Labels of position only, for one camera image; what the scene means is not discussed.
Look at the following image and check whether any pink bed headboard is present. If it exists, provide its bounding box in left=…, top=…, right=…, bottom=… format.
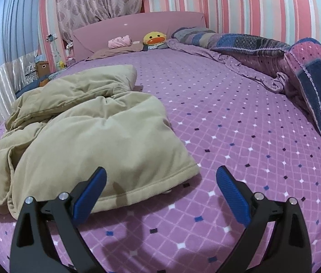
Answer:
left=72, top=11, right=206, bottom=62

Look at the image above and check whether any beige padded coat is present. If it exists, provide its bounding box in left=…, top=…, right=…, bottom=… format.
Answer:
left=0, top=65, right=199, bottom=222

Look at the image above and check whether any purple diamond-pattern bed sheet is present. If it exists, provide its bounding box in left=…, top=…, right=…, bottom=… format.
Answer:
left=0, top=48, right=321, bottom=273

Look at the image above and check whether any yellow duck plush toy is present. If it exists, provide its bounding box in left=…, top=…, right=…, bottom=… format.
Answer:
left=142, top=31, right=167, bottom=51

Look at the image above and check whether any brown pillow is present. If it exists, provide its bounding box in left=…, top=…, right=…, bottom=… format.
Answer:
left=86, top=44, right=144, bottom=61

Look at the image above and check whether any blue purple patchwork blanket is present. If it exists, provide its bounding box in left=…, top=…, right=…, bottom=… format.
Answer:
left=172, top=27, right=321, bottom=136

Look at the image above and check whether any pink folded garment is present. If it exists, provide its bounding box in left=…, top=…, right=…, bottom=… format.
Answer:
left=108, top=35, right=133, bottom=49

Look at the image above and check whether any brown cardboard box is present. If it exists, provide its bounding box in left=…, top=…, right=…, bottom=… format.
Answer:
left=36, top=61, right=50, bottom=78

